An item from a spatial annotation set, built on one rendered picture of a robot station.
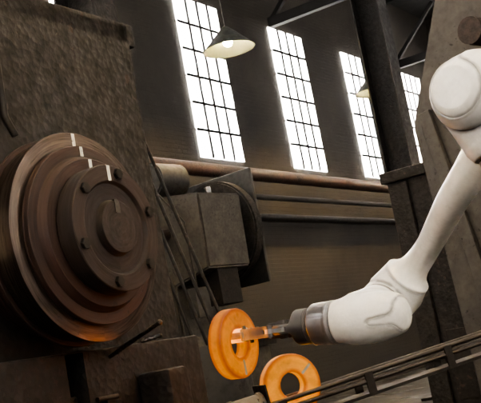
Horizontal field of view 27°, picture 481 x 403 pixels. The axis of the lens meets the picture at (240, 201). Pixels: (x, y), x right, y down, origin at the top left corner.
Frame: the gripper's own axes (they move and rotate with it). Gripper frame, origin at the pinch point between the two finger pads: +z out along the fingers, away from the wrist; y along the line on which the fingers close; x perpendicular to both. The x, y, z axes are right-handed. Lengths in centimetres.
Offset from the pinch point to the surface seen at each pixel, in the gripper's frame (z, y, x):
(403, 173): 118, 390, 84
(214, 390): 158, 214, -25
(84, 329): 21.3, -24.2, 5.9
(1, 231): 26, -41, 28
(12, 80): 40, -18, 66
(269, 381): 7.4, 24.1, -12.1
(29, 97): 39, -13, 63
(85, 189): 13.5, -27.4, 34.5
